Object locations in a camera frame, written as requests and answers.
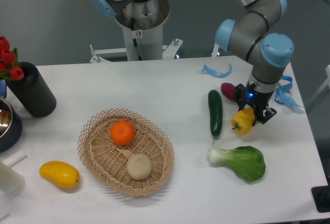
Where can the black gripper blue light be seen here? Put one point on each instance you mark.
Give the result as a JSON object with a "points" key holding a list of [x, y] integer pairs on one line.
{"points": [[255, 94]]}

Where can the yellow bell pepper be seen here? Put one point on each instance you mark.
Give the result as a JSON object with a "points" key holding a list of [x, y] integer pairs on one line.
{"points": [[242, 121]]}

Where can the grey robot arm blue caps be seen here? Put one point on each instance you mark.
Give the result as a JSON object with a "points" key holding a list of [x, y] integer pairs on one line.
{"points": [[248, 39]]}

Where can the purple sweet potato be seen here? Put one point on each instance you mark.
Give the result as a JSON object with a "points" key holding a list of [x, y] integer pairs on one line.
{"points": [[228, 90]]}

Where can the tangled blue tape ribbon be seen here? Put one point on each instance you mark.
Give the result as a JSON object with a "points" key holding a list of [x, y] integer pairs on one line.
{"points": [[283, 93]]}

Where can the dark green cucumber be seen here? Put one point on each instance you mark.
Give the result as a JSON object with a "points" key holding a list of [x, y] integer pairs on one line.
{"points": [[216, 113]]}

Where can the green bok choy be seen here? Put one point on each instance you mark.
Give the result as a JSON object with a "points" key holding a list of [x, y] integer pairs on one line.
{"points": [[245, 161]]}

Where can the curved blue tape strip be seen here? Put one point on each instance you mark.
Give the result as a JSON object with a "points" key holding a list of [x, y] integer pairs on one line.
{"points": [[208, 71]]}

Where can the black device at table edge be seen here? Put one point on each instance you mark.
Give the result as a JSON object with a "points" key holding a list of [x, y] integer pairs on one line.
{"points": [[321, 198]]}

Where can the beige steamed bun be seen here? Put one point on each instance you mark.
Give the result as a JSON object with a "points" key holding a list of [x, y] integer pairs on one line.
{"points": [[139, 166]]}

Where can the orange mandarin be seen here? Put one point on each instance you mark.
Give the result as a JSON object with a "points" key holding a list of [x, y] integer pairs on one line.
{"points": [[122, 132]]}

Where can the woven wicker basket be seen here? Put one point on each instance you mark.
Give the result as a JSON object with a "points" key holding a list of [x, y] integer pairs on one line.
{"points": [[107, 161]]}

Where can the yellow mango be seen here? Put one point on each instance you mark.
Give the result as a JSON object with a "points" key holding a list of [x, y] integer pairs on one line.
{"points": [[60, 173]]}

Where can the black cylindrical vase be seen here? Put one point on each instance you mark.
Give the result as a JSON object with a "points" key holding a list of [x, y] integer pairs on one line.
{"points": [[33, 92]]}

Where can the white plastic tube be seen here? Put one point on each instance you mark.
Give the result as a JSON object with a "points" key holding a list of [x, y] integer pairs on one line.
{"points": [[15, 158]]}

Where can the dark metal bowl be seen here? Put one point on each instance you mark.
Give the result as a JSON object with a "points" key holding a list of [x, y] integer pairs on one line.
{"points": [[11, 126]]}

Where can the red tulip bouquet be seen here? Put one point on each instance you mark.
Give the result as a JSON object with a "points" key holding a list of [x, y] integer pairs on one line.
{"points": [[10, 67]]}

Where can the blue object at left edge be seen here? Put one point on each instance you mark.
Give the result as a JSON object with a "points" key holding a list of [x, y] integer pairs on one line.
{"points": [[3, 89]]}

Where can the white plastic bottle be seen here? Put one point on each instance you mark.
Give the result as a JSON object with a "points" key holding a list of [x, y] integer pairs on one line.
{"points": [[12, 183]]}

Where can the white frame at right edge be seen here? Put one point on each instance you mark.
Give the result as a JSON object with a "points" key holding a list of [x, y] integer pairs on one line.
{"points": [[320, 93]]}

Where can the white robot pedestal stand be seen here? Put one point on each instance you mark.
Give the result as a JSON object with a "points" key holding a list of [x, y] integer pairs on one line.
{"points": [[141, 45]]}

